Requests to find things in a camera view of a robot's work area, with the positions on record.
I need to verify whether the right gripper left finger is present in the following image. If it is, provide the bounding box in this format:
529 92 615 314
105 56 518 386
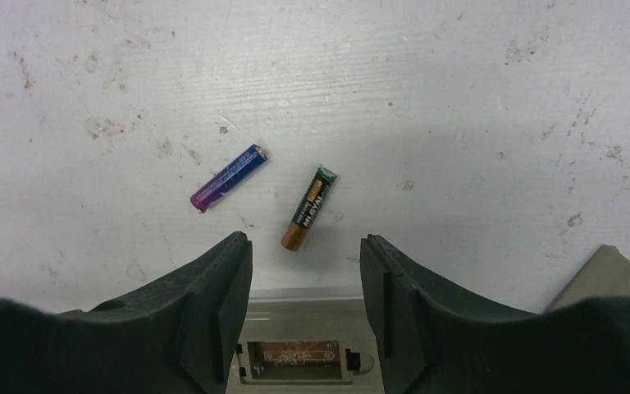
0 231 253 393

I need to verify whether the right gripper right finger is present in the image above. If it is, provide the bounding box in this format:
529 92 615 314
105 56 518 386
360 235 630 393

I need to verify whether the white grey remote control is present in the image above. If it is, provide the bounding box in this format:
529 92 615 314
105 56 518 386
226 300 384 393

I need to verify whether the green copper AAA battery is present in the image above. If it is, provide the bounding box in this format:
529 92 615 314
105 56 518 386
281 166 338 251

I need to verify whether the grey battery cover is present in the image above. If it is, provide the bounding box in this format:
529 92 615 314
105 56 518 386
544 245 630 313

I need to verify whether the blue purple AAA battery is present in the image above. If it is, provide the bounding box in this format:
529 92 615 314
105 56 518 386
189 144 269 213

